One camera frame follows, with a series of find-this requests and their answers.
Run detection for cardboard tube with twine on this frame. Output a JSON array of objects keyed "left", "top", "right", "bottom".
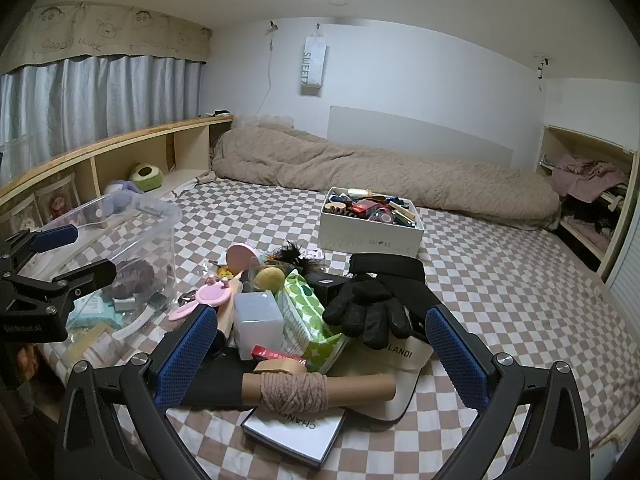
[{"left": 242, "top": 371, "right": 397, "bottom": 411}]

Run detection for translucent white plastic box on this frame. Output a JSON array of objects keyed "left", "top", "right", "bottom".
[{"left": 233, "top": 290, "right": 285, "bottom": 361}]

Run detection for black feather accessory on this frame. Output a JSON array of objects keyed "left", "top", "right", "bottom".
[{"left": 270, "top": 241, "right": 326, "bottom": 273}]

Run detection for beige cardboard box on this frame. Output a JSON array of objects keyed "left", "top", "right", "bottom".
[{"left": 69, "top": 322, "right": 117, "bottom": 358}]

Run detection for small black box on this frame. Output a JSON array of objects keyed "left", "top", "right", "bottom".
[{"left": 302, "top": 271, "right": 351, "bottom": 306}]

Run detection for pink clothes pile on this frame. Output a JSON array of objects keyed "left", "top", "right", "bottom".
[{"left": 550, "top": 154, "right": 630, "bottom": 198}]

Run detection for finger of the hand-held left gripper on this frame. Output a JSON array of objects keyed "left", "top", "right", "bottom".
[
  {"left": 0, "top": 225, "right": 81, "bottom": 273},
  {"left": 5, "top": 258, "right": 118, "bottom": 313}
]

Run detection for white shoe box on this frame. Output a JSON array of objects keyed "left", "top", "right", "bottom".
[{"left": 318, "top": 187, "right": 425, "bottom": 264}]

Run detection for yellow sponge ball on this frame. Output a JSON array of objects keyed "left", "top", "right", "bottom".
[{"left": 255, "top": 265, "right": 286, "bottom": 291}]

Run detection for teal face mask packet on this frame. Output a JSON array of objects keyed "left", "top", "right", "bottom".
[{"left": 67, "top": 294, "right": 122, "bottom": 332}]

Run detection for white visor cap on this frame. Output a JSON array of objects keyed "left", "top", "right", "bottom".
[{"left": 320, "top": 332, "right": 436, "bottom": 428}]

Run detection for doll display box red dolls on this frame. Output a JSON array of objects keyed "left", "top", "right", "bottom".
[{"left": 32, "top": 172, "right": 79, "bottom": 222}]

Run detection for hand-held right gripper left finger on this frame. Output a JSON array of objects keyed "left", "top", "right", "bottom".
[{"left": 54, "top": 304, "right": 236, "bottom": 480}]

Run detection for white hanging cable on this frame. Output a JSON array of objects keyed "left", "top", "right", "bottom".
[{"left": 259, "top": 21, "right": 279, "bottom": 117}]

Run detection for green wet wipes pack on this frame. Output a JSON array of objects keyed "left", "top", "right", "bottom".
[{"left": 276, "top": 269, "right": 356, "bottom": 376}]

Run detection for black knit glove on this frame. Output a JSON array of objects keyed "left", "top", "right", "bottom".
[{"left": 322, "top": 254, "right": 426, "bottom": 351}]

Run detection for pink round mirror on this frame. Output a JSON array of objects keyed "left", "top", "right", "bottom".
[{"left": 226, "top": 243, "right": 261, "bottom": 273}]

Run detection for small red box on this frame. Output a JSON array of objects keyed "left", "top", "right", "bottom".
[{"left": 250, "top": 345, "right": 306, "bottom": 363}]

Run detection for beige quilt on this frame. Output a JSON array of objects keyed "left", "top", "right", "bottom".
[{"left": 212, "top": 115, "right": 561, "bottom": 231}]

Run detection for brown fuzzy hair accessory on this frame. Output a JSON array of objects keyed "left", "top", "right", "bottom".
[{"left": 112, "top": 259, "right": 157, "bottom": 297}]

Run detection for grey curtain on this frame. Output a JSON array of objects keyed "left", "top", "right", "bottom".
[{"left": 0, "top": 55, "right": 207, "bottom": 156}]

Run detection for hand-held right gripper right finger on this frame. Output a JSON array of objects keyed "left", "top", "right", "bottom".
[{"left": 424, "top": 305, "right": 592, "bottom": 480}]

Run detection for wooden wardrobe shelf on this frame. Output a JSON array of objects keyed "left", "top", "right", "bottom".
[{"left": 535, "top": 125, "right": 640, "bottom": 281}]

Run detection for beige cartoon valance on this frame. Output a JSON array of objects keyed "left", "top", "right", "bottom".
[{"left": 0, "top": 2, "right": 213, "bottom": 78}]

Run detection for purple plush toy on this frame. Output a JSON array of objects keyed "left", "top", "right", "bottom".
[{"left": 102, "top": 180, "right": 143, "bottom": 211}]

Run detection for wooden bedside shelf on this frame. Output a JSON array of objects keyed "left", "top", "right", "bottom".
[{"left": 0, "top": 114, "right": 234, "bottom": 241}]

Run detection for white hanging paper bag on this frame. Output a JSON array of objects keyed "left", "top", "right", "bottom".
[{"left": 301, "top": 30, "right": 328, "bottom": 96}]

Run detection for pile of cosmetics and tapes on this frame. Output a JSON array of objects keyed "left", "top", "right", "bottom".
[{"left": 322, "top": 188, "right": 417, "bottom": 226}]

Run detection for white flat gift box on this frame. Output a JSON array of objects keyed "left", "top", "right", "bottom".
[{"left": 241, "top": 405, "right": 348, "bottom": 463}]

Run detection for clear plastic storage bin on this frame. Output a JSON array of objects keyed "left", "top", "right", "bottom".
[{"left": 10, "top": 192, "right": 183, "bottom": 361}]

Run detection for wooden block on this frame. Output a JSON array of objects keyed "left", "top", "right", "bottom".
[{"left": 216, "top": 280, "right": 244, "bottom": 348}]

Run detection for green avocado plush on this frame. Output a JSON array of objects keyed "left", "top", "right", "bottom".
[{"left": 129, "top": 162, "right": 166, "bottom": 193}]

